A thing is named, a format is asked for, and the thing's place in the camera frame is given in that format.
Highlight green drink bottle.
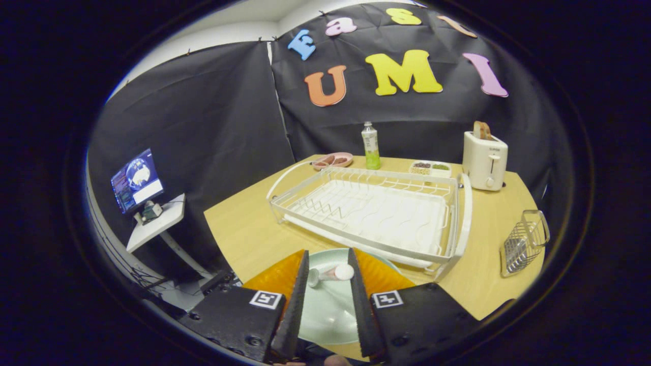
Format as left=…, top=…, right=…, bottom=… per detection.
left=362, top=121, right=381, bottom=170

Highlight white toaster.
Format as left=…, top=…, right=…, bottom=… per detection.
left=462, top=131, right=509, bottom=192

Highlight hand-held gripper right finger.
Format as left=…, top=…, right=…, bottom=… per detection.
left=347, top=248, right=481, bottom=359

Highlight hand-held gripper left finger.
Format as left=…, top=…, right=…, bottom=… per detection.
left=178, top=249, right=310, bottom=362

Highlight white side table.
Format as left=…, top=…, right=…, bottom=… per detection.
left=126, top=193, right=214, bottom=279

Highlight white dish rack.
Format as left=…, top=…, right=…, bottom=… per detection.
left=267, top=161, right=473, bottom=282

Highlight black backdrop cloth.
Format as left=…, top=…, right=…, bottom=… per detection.
left=86, top=2, right=570, bottom=285

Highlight metal wire basket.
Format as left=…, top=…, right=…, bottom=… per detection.
left=499, top=209, right=551, bottom=278

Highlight mint green plate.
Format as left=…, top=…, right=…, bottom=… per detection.
left=298, top=248, right=402, bottom=346

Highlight computer monitor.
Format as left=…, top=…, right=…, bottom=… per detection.
left=111, top=148, right=165, bottom=215

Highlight white tray of beans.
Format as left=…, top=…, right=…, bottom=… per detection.
left=409, top=161, right=452, bottom=178

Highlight small device under monitor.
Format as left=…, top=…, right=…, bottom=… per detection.
left=133, top=201, right=163, bottom=225

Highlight pink divided dish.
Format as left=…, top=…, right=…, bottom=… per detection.
left=312, top=152, right=354, bottom=171

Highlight pink checkered handle spoon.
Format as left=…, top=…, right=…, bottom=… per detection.
left=308, top=264, right=355, bottom=288

